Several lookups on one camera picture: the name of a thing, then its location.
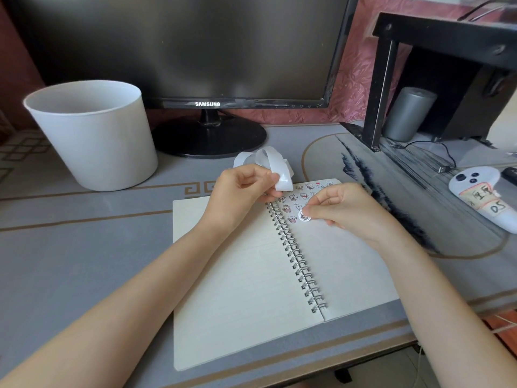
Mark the person's right hand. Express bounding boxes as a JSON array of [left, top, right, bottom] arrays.
[[305, 182, 409, 255]]

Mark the person's left hand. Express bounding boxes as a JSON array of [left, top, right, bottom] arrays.
[[201, 163, 285, 233]]

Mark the white sticker strip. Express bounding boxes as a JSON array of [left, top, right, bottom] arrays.
[[233, 145, 295, 192]]

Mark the cream spiral notebook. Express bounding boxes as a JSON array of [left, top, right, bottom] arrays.
[[172, 179, 401, 371]]

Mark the person's right forearm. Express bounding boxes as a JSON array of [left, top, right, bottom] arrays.
[[375, 234, 517, 388]]

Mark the person's left forearm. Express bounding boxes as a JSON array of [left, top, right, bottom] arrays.
[[0, 220, 239, 388]]

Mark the grey cylindrical speaker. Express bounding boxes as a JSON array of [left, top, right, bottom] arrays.
[[382, 86, 438, 142]]

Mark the white labelled VR controller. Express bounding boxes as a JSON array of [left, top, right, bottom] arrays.
[[448, 167, 517, 234]]

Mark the white plastic waste bin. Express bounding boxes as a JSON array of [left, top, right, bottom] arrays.
[[23, 79, 159, 192]]

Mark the black computer monitor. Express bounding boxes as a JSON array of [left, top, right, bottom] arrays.
[[4, 0, 360, 159]]

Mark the grey patterned desk mat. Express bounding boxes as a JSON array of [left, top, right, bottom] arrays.
[[0, 121, 517, 388]]

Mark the orange woven bag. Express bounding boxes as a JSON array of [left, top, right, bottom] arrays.
[[483, 309, 517, 352]]

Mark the black cable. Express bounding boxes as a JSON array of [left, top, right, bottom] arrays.
[[394, 140, 457, 174]]

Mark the black shelf frame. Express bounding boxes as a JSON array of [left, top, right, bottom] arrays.
[[341, 11, 517, 153]]

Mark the thin white cable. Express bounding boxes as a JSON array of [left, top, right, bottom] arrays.
[[416, 315, 517, 388]]

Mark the black wire frame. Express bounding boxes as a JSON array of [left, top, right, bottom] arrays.
[[458, 0, 517, 22]]

